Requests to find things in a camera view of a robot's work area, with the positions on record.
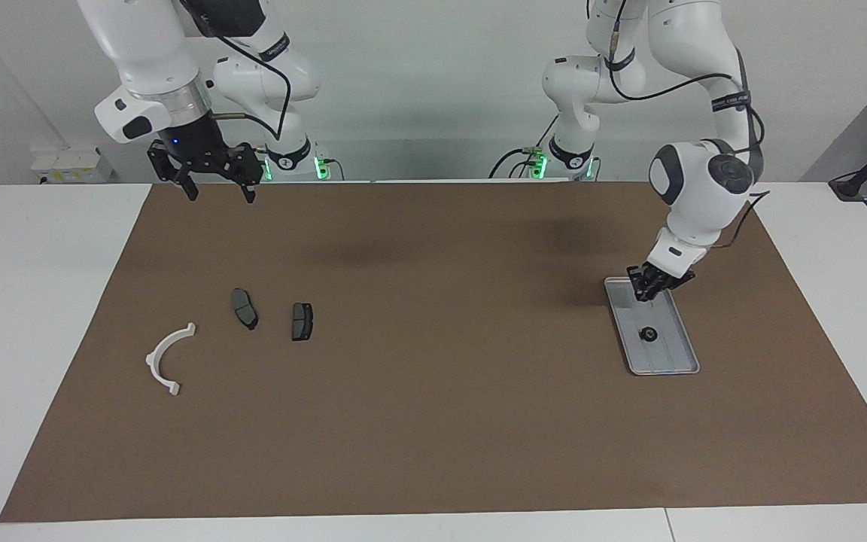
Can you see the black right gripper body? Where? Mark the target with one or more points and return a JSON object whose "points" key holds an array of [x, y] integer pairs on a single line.
{"points": [[196, 143]]}

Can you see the rectangular dark grey brake pad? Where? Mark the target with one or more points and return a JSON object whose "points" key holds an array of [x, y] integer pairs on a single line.
{"points": [[302, 321]]}

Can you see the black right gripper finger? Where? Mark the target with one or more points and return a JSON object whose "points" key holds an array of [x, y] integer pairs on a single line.
{"points": [[251, 169], [168, 162]]}

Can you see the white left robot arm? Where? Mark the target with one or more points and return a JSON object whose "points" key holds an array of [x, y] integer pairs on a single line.
{"points": [[693, 214]]}

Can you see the white curved plastic bracket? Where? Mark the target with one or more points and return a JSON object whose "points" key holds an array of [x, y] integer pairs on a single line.
{"points": [[153, 363]]}

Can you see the large black bearing gear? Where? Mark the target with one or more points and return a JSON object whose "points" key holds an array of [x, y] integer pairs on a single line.
{"points": [[649, 334]]}

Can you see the white box with labels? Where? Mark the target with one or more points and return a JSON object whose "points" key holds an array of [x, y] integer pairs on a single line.
{"points": [[72, 164]]}

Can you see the curved dark grey brake pad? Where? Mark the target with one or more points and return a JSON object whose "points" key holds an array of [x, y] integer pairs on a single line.
{"points": [[244, 307]]}

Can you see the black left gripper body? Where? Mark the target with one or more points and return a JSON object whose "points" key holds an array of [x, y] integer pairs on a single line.
{"points": [[667, 278]]}

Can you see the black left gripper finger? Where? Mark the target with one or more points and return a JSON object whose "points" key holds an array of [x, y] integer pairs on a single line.
{"points": [[638, 282], [659, 292]]}

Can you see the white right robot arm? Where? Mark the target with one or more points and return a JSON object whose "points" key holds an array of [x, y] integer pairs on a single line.
{"points": [[140, 45]]}

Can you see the silver metal tray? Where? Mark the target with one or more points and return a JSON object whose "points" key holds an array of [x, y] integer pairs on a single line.
{"points": [[663, 355]]}

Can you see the brown table mat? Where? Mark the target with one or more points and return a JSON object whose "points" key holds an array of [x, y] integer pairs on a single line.
{"points": [[433, 421]]}

